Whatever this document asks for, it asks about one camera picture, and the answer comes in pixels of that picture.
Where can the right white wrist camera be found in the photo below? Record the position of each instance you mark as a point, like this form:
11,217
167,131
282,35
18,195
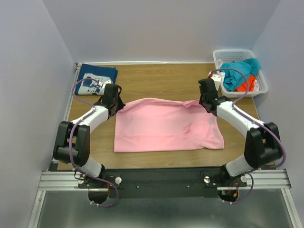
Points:
216,78

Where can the pink t-shirt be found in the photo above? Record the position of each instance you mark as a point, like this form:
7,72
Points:
156,125

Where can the aluminium frame rail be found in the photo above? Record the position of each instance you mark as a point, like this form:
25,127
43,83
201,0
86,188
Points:
51,180

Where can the orange t-shirt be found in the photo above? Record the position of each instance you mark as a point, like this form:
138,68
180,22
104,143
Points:
251,85

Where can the white garment in basket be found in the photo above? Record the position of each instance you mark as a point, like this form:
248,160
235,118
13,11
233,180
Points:
218,65

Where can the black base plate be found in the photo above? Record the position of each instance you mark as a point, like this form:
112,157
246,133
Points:
162,183

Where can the folded blue printed t-shirt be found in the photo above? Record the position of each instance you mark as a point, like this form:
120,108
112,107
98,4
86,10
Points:
92,75

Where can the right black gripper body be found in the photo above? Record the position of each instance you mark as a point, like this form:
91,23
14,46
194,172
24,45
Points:
204,103

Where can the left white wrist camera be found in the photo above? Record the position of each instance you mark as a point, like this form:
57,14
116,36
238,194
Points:
102,84

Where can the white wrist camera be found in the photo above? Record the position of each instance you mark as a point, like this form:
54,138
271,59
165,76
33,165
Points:
102,84
216,78

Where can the white plastic basket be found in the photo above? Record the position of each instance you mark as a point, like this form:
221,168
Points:
229,55

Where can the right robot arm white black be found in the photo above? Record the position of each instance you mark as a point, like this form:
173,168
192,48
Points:
262,144

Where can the teal t-shirt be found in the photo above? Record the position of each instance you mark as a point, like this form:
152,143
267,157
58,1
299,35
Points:
233,79

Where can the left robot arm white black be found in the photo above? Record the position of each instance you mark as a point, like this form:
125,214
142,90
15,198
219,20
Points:
72,144

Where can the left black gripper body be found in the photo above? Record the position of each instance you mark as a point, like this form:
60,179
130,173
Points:
118,106

